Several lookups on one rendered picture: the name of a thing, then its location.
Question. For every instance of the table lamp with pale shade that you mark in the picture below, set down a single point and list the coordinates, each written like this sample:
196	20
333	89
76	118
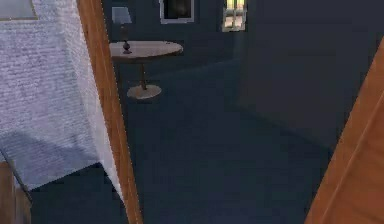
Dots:
122	20

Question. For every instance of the brown wooden room door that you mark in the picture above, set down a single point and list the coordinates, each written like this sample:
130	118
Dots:
356	166

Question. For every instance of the brown wooden furniture piece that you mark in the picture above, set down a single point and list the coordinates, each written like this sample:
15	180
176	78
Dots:
11	196

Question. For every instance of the round wooden pedestal table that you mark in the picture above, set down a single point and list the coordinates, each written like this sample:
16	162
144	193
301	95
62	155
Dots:
146	50

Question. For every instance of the brown wooden door frame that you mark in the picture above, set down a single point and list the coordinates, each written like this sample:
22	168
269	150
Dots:
106	93

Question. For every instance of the bright window with white frame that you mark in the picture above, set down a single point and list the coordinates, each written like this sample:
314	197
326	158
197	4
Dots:
234	16

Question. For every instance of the pale framed wall picture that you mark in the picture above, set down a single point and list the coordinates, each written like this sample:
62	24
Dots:
16	8

